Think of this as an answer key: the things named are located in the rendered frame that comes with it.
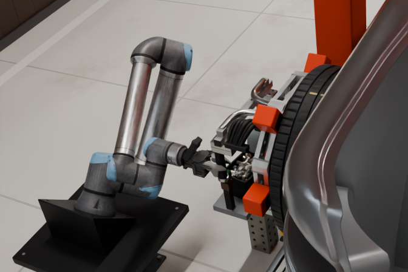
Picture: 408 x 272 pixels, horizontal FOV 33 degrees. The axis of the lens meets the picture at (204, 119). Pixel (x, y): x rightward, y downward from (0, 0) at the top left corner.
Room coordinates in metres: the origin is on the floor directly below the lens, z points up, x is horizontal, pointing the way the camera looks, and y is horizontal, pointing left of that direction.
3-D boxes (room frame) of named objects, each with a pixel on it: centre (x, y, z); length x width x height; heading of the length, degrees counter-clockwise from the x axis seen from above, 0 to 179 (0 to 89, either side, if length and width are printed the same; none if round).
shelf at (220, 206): (2.34, -0.17, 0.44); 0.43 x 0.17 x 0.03; 142
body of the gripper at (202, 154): (2.12, 0.06, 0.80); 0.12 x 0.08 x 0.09; 52
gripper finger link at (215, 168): (2.03, -0.01, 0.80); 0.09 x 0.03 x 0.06; 44
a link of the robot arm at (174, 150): (2.16, 0.13, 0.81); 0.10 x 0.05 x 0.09; 142
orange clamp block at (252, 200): (1.78, -0.13, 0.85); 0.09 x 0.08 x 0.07; 142
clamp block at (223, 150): (2.02, -0.06, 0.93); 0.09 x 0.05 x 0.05; 52
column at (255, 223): (2.37, -0.18, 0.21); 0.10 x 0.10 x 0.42; 52
